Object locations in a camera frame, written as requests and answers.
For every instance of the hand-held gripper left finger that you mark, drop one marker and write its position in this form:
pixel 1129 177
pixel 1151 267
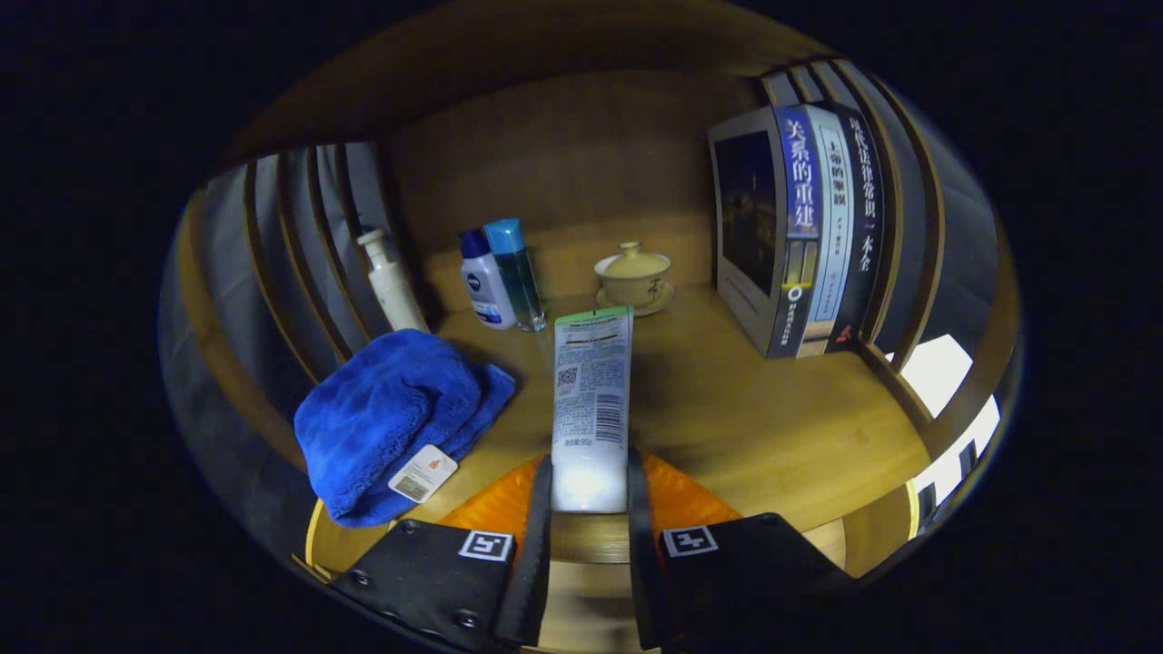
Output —
pixel 536 563

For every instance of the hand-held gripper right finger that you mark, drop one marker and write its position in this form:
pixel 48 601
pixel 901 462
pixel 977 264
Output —
pixel 641 581

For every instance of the white squeeze tube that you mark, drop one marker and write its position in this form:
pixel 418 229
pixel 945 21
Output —
pixel 591 400

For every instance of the wooden countertop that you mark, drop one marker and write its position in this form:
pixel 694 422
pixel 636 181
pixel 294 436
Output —
pixel 727 427

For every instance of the wooden cabinet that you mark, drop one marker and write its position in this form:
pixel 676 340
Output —
pixel 563 154

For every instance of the blue towel with tag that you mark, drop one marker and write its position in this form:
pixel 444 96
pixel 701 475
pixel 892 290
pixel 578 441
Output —
pixel 382 409

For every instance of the white bottle with blue cap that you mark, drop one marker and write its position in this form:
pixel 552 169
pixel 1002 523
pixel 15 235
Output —
pixel 486 286

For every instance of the clear teal bottle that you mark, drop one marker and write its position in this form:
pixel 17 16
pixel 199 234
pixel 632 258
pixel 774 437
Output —
pixel 520 277

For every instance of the beige lidded tea cup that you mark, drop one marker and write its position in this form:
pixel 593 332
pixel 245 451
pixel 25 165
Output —
pixel 633 277

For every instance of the white pump bottle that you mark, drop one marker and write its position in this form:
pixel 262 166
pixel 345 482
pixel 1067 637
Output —
pixel 395 291

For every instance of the white side unit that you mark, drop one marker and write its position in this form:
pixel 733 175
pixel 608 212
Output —
pixel 936 372

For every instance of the blue spine book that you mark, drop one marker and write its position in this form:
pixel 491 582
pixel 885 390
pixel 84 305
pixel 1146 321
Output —
pixel 745 218

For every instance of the pale spine book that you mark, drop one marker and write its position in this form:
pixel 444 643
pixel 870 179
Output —
pixel 834 218

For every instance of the black spine book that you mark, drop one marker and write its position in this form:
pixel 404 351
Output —
pixel 868 209

